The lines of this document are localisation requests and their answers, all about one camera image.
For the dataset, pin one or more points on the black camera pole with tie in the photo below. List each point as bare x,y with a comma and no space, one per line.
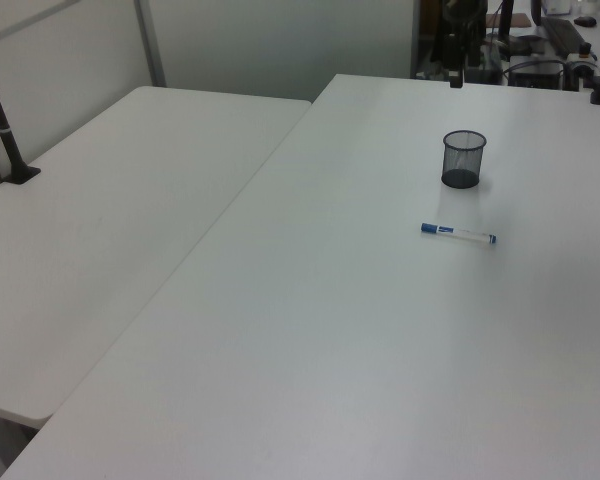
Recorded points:
2,130

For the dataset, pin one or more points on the brown desk pad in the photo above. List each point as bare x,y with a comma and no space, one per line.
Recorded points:
510,20

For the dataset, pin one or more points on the blue white marker pen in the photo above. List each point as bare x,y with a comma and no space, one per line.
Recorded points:
457,234

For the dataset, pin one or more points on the black computer mouse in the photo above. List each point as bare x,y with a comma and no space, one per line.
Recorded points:
585,21

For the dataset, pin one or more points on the black mesh pen cup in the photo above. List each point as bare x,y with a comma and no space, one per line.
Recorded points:
461,165

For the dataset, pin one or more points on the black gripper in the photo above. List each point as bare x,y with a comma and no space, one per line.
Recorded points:
462,17

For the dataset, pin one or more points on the black keyboard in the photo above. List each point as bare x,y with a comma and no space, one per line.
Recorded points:
562,34

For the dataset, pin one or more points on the white side table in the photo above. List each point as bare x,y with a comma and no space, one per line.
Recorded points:
130,200

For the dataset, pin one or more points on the dark electronics box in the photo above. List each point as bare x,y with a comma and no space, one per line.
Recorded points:
535,72

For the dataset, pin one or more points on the grey partition frame post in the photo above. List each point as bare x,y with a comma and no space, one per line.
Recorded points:
150,45

